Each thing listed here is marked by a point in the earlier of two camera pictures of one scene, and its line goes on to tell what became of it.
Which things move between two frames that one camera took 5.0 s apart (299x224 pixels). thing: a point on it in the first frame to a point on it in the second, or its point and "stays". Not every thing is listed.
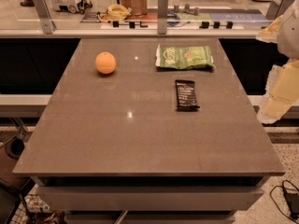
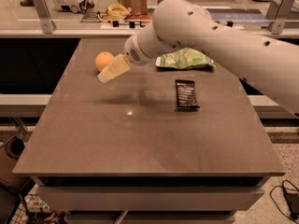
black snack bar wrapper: [185, 95] stays
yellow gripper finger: [281, 93] to [118, 66]
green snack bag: [184, 57] stays
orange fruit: [106, 63] stays
